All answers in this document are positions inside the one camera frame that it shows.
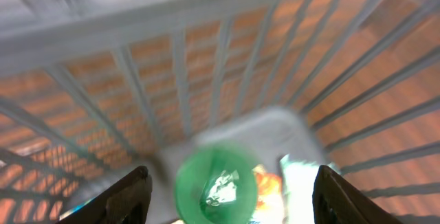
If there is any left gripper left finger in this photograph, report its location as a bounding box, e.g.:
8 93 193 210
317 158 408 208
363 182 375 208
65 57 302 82
57 166 153 224

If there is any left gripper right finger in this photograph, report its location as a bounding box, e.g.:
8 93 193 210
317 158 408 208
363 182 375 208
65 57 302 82
312 165 402 224

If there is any teal tissue packet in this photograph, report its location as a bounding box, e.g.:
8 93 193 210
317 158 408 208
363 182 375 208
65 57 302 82
279 155 321 224

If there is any orange snack packet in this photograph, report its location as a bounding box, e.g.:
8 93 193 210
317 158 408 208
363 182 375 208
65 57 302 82
250 164 285 224

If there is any green lid jar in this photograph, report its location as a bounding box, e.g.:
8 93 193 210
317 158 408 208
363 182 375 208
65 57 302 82
174 144 258 224

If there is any grey plastic mesh basket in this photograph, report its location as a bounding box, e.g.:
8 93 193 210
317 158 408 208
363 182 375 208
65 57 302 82
1 0 439 223

